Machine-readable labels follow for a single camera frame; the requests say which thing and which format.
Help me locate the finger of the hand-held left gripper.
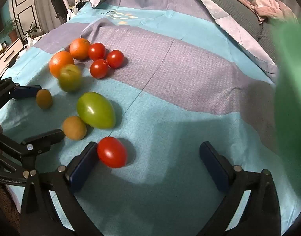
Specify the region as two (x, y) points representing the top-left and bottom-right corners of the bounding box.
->
(0, 128), (66, 172)
(0, 77), (43, 116)

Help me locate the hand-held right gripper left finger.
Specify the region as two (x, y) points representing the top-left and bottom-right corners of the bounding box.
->
(20, 141), (104, 236)

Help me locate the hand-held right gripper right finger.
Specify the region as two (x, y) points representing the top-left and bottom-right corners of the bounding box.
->
(197, 141), (282, 236)

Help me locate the oval red tomato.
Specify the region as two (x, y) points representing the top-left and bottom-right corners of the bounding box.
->
(97, 137), (128, 169)

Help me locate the yellow cherry tomato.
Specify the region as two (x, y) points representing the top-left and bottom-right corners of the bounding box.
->
(77, 92), (116, 129)
(58, 64), (82, 93)

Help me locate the round red tomato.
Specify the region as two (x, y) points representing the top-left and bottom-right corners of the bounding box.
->
(90, 59), (109, 79)
(106, 50), (125, 69)
(88, 43), (106, 61)

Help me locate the green bowl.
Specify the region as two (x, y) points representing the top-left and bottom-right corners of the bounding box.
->
(273, 20), (301, 158)

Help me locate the brown fuzzy cloth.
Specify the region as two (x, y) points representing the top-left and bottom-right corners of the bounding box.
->
(0, 184), (21, 229)

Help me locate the white cabinet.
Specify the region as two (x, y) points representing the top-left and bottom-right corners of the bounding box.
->
(0, 38), (27, 75)

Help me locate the orange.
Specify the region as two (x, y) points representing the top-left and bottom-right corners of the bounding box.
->
(69, 38), (91, 60)
(49, 51), (75, 78)

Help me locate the potted plant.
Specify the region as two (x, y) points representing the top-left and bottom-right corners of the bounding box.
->
(2, 18), (19, 42)
(21, 22), (40, 42)

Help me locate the black device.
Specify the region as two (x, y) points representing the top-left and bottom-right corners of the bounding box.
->
(50, 0), (70, 22)

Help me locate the blue and purple blanket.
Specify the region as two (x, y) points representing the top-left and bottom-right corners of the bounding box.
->
(0, 0), (301, 236)

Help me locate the grey sofa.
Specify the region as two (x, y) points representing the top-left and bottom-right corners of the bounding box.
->
(182, 0), (298, 62)

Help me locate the pink cloth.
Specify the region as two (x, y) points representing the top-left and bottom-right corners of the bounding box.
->
(227, 0), (298, 25)

